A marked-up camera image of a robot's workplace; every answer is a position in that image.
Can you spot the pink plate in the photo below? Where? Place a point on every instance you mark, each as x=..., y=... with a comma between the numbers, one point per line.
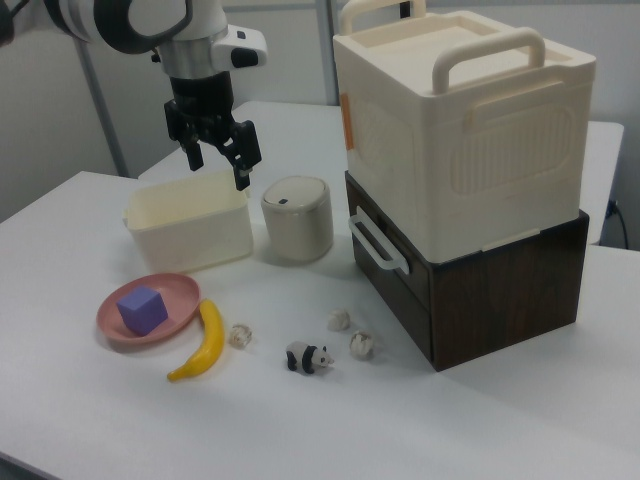
x=177, y=300

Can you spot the cream plastic storage box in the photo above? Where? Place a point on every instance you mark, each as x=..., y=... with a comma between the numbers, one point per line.
x=475, y=150

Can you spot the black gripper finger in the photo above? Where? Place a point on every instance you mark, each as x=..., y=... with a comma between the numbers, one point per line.
x=245, y=155
x=195, y=155

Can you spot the panda toy figure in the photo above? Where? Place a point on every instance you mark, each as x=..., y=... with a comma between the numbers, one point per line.
x=307, y=357

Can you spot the dark wood drawer cabinet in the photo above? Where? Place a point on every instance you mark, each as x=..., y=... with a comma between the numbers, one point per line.
x=500, y=300

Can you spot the crumpled white paper ball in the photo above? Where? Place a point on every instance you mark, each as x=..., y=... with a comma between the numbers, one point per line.
x=361, y=344
x=241, y=336
x=339, y=320

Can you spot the purple cube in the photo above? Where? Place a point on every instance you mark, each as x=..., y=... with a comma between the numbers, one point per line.
x=142, y=310

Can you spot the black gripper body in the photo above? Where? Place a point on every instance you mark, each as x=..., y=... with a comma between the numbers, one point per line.
x=200, y=100

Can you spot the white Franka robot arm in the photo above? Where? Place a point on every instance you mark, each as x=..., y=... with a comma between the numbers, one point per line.
x=85, y=15

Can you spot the small beige lidded bin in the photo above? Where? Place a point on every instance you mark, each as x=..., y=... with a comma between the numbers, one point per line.
x=297, y=225

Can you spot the yellow banana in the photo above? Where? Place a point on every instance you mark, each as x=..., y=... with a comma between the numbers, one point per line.
x=212, y=332

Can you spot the cream rectangular plastic container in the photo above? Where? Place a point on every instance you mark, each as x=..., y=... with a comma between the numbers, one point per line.
x=190, y=240

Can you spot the orange tape strip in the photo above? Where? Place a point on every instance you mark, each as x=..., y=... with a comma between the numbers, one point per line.
x=347, y=120

